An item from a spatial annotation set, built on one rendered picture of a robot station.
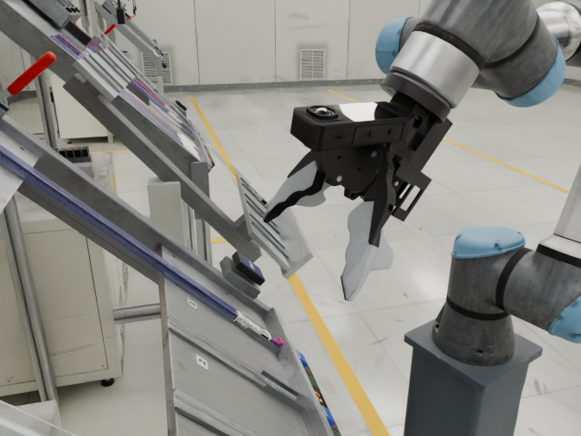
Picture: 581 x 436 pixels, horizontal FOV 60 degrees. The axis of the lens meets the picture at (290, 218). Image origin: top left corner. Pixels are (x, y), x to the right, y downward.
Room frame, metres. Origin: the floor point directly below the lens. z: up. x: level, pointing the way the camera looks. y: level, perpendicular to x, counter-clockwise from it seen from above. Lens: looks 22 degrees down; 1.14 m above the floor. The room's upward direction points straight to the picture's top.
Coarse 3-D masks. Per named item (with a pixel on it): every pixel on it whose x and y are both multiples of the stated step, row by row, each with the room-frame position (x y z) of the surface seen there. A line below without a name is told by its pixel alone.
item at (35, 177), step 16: (0, 144) 0.50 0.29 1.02; (0, 160) 0.49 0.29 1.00; (16, 160) 0.49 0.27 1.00; (32, 176) 0.49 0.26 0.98; (48, 192) 0.50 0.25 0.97; (64, 192) 0.51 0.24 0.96; (80, 208) 0.50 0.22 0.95; (96, 224) 0.51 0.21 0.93; (112, 224) 0.52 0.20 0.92; (128, 240) 0.52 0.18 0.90; (144, 256) 0.52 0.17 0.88; (176, 272) 0.53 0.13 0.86; (192, 288) 0.53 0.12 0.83; (224, 304) 0.55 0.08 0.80; (272, 336) 0.57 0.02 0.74
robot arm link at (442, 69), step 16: (416, 32) 0.50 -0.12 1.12; (416, 48) 0.49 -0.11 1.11; (432, 48) 0.48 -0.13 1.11; (448, 48) 0.47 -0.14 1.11; (400, 64) 0.49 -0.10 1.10; (416, 64) 0.48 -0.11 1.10; (432, 64) 0.47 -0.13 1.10; (448, 64) 0.47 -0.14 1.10; (464, 64) 0.47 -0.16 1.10; (416, 80) 0.48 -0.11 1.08; (432, 80) 0.47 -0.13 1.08; (448, 80) 0.47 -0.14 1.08; (464, 80) 0.47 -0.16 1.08; (448, 96) 0.47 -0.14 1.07
